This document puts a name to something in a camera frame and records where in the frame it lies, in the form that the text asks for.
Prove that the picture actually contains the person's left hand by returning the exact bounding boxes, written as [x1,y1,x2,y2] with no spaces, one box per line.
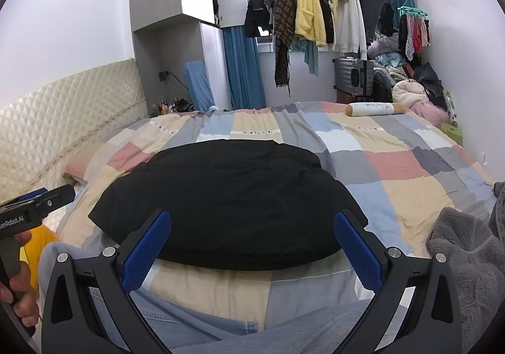
[0,231,40,326]

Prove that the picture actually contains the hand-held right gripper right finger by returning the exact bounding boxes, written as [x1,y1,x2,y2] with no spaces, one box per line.
[332,209,463,354]

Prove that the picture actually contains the silver suitcase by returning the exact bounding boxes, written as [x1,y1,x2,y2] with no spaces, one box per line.
[332,57,375,99]

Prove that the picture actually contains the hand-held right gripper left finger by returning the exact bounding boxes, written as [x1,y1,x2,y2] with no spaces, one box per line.
[40,209,174,354]

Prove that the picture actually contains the yellow cloth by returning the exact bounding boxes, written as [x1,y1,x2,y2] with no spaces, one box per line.
[16,226,60,292]

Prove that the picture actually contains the cream quilted headboard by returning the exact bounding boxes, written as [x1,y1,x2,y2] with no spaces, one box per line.
[0,58,150,207]

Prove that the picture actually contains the person's blue jeans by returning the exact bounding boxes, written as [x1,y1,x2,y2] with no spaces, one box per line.
[37,241,411,354]

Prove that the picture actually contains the bunch of hanging small garments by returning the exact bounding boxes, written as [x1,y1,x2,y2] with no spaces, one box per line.
[398,15,431,61]

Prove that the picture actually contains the black puffer jacket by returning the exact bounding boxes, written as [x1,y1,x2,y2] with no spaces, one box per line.
[87,140,369,271]

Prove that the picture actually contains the white hoodie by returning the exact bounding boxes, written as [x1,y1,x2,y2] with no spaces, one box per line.
[333,0,368,60]

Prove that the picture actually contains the checkered pastel bed blanket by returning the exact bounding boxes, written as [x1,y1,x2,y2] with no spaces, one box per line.
[37,101,500,333]

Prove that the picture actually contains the blue covered chair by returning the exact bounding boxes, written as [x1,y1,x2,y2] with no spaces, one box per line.
[183,61,217,113]

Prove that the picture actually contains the green clip hanger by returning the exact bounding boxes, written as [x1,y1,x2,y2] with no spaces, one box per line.
[398,0,429,17]

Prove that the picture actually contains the pink pillow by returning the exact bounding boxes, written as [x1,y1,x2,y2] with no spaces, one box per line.
[64,141,115,183]

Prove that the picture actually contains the brown plaid scarf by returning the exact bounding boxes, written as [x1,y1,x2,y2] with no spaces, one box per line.
[273,0,297,96]

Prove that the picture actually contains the dark red box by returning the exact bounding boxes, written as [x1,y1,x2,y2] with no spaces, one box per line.
[335,88,367,104]

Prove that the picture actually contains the black hanging garment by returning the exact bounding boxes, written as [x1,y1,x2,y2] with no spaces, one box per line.
[310,0,335,45]

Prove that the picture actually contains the cream cylinder pillow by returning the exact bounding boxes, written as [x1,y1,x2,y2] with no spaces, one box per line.
[346,102,406,117]

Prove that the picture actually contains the pile of mixed clothes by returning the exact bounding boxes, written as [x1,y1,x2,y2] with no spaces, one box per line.
[367,32,446,110]

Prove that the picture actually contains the cream fluffy blanket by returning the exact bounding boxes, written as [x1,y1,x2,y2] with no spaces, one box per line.
[392,79,429,108]

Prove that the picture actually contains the grey fleece cloth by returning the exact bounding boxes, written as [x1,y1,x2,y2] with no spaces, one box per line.
[426,180,505,354]

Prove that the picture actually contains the cluster of small bottles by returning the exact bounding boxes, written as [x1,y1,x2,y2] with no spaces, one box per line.
[150,97,194,116]

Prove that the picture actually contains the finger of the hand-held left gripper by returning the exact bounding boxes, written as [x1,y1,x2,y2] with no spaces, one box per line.
[24,184,75,216]
[0,187,49,210]

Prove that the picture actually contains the yellow fleece jacket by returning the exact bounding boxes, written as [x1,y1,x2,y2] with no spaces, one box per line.
[293,0,327,47]

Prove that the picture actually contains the teal hanging garment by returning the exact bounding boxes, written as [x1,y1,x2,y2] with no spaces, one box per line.
[292,38,319,76]

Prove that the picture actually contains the pink fluffy cloth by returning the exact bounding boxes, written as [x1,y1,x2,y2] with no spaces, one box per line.
[414,102,450,124]

